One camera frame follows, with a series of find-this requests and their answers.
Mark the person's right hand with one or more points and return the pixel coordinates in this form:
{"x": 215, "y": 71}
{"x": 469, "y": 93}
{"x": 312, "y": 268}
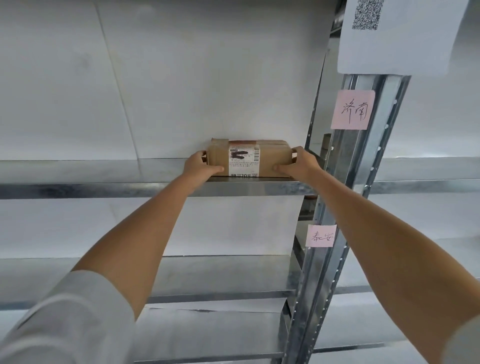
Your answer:
{"x": 305, "y": 167}

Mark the person's left hand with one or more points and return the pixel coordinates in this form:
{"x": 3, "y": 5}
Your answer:
{"x": 202, "y": 168}

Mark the cardboard parcel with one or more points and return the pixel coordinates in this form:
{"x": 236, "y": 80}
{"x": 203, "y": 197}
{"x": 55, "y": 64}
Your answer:
{"x": 270, "y": 157}

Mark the metal shelving rack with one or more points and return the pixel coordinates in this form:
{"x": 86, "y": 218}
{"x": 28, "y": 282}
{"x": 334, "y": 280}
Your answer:
{"x": 93, "y": 190}

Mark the person's right forearm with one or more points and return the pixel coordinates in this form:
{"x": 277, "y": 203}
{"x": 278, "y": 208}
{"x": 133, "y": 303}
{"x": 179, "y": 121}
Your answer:
{"x": 393, "y": 255}

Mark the person's left forearm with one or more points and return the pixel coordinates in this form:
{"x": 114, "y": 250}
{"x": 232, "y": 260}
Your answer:
{"x": 131, "y": 243}

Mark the person's white shirt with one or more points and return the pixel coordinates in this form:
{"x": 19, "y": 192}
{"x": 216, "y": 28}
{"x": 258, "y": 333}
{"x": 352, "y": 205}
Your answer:
{"x": 67, "y": 318}

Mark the small brown carton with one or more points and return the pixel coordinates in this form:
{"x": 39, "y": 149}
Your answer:
{"x": 326, "y": 146}

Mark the small pink sticky note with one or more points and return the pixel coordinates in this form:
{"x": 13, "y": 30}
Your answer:
{"x": 320, "y": 236}

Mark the large pink sticky note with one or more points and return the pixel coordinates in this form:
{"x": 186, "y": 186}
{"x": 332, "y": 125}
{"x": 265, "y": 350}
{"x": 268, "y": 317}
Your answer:
{"x": 352, "y": 109}

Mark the white paper divider sheets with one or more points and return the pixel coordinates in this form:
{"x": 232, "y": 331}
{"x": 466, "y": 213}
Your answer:
{"x": 187, "y": 75}

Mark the white printed paper sheet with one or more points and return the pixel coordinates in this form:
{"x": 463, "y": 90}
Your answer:
{"x": 397, "y": 48}

